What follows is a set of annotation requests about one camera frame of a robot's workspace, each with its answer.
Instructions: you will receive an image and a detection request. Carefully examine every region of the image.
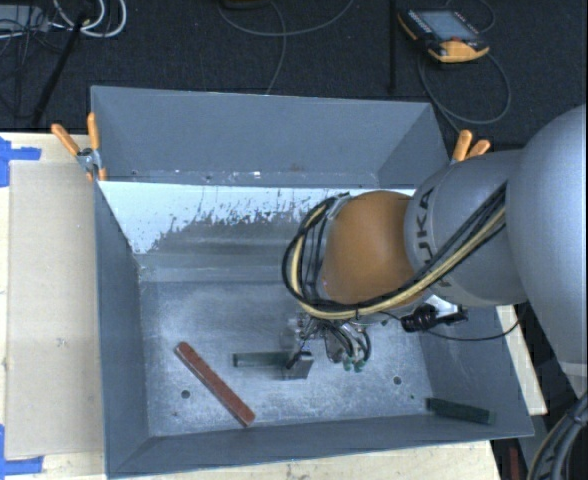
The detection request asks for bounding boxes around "black cylinder on white bracket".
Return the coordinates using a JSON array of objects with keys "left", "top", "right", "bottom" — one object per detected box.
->
[{"left": 400, "top": 303, "right": 470, "bottom": 334}]

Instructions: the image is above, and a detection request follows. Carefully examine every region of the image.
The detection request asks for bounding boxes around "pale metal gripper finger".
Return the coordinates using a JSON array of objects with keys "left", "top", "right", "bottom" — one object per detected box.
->
[
  {"left": 285, "top": 347, "right": 316, "bottom": 373},
  {"left": 279, "top": 316, "right": 306, "bottom": 353}
]

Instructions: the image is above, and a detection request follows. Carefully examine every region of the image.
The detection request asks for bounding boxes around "grey metal bin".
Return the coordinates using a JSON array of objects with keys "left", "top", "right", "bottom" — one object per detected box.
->
[{"left": 89, "top": 85, "right": 536, "bottom": 477}]

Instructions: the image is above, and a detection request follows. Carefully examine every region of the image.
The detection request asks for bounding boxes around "dark green flat block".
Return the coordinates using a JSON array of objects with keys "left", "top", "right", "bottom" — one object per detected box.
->
[
  {"left": 231, "top": 351, "right": 296, "bottom": 368},
  {"left": 425, "top": 396, "right": 496, "bottom": 426}
]

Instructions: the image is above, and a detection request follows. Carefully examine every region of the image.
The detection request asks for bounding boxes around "pale wood board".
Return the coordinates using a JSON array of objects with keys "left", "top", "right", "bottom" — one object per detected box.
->
[{"left": 3, "top": 161, "right": 106, "bottom": 460}]

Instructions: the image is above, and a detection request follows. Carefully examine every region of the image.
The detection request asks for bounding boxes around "red-brown flat block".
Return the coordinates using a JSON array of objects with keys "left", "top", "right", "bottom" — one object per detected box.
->
[{"left": 173, "top": 341, "right": 257, "bottom": 429}]

